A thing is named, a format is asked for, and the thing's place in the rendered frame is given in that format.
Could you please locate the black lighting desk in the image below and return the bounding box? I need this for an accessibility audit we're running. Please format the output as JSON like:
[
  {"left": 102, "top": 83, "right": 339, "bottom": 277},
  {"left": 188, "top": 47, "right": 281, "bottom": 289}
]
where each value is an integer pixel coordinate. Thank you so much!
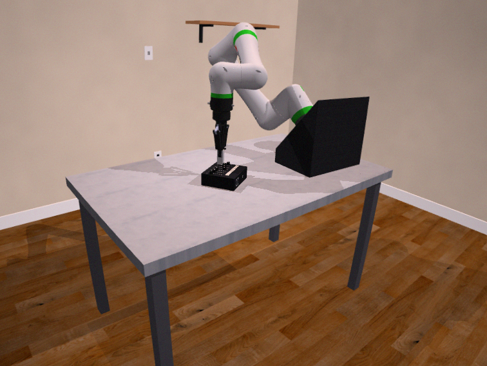
[{"left": 202, "top": 162, "right": 247, "bottom": 191}]

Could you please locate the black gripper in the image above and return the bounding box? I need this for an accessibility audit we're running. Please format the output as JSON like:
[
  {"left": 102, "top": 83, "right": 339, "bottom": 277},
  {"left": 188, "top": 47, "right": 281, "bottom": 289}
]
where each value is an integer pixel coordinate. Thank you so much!
[{"left": 213, "top": 111, "right": 231, "bottom": 165}]

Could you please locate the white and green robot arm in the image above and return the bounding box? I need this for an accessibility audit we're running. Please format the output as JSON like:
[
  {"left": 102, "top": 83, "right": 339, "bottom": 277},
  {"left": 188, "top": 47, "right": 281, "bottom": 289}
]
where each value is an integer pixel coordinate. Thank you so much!
[{"left": 207, "top": 23, "right": 313, "bottom": 130}]

